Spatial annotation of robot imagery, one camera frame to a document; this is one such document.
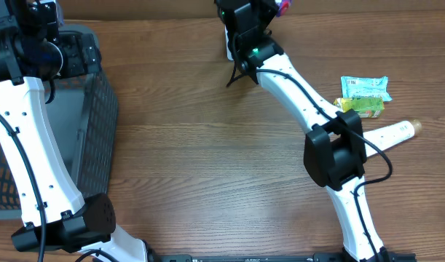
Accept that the red purple snack bag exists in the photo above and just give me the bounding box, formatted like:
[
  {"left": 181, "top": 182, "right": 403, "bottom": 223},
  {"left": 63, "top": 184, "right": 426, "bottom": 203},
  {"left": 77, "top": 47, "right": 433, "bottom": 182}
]
[{"left": 275, "top": 0, "right": 292, "bottom": 17}]

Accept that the teal snack packet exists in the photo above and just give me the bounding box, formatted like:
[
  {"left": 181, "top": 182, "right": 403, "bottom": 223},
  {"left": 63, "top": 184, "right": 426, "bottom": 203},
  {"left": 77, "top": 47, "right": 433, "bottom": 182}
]
[{"left": 341, "top": 76, "right": 393, "bottom": 102}]

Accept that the green tea drink carton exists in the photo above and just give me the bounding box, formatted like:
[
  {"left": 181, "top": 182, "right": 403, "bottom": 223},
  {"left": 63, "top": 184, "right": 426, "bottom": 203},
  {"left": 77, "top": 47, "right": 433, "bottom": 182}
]
[{"left": 334, "top": 97, "right": 385, "bottom": 118}]

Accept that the white conditioner tube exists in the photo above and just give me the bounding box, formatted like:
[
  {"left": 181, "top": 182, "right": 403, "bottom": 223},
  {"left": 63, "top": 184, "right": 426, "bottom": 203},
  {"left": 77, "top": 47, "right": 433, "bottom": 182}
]
[{"left": 363, "top": 119, "right": 422, "bottom": 151}]

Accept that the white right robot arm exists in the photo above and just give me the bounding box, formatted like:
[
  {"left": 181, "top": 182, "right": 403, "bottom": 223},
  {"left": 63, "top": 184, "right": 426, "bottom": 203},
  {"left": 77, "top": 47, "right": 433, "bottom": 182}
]
[{"left": 215, "top": 0, "right": 390, "bottom": 261}]

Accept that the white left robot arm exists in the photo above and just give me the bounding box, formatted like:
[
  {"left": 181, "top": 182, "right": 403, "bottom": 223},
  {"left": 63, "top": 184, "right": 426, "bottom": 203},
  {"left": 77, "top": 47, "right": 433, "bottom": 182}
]
[{"left": 0, "top": 1, "right": 153, "bottom": 261}]

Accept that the white barcode scanner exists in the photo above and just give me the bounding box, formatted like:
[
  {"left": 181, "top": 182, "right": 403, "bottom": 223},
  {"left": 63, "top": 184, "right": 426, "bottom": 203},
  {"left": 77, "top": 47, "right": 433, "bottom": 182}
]
[{"left": 224, "top": 26, "right": 234, "bottom": 62}]

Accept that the grey plastic mesh basket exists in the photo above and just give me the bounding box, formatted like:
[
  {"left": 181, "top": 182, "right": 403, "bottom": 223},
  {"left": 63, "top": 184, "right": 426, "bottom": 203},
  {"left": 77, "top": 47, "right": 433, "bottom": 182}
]
[{"left": 0, "top": 24, "right": 119, "bottom": 221}]

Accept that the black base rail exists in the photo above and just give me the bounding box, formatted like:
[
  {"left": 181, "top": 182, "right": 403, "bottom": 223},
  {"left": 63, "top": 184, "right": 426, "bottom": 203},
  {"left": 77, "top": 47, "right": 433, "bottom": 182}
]
[{"left": 160, "top": 251, "right": 353, "bottom": 262}]

